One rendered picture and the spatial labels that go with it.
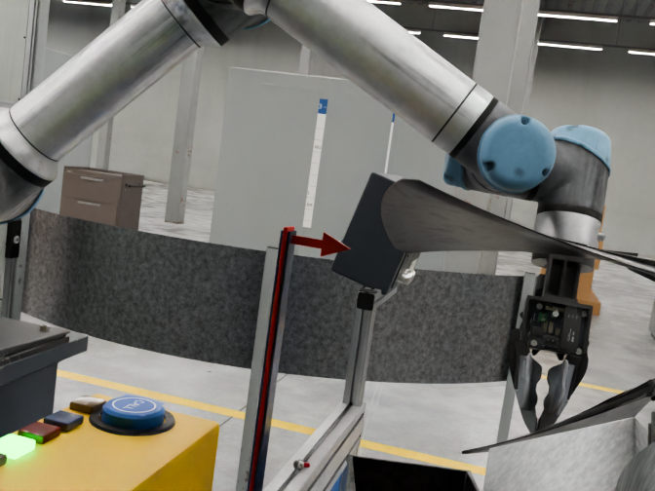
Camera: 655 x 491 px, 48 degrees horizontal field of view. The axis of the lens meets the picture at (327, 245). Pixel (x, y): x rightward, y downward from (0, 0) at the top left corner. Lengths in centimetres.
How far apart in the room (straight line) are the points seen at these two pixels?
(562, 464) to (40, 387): 59
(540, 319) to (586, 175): 18
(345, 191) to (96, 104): 592
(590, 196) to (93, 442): 63
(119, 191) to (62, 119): 634
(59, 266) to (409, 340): 127
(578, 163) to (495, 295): 184
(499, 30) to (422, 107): 427
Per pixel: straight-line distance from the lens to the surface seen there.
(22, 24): 270
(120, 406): 51
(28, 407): 94
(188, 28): 93
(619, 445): 67
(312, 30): 78
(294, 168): 694
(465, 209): 56
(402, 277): 131
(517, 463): 72
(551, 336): 85
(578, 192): 90
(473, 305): 266
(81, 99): 96
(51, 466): 45
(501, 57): 498
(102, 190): 738
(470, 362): 272
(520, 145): 74
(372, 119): 679
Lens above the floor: 126
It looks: 6 degrees down
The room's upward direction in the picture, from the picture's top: 8 degrees clockwise
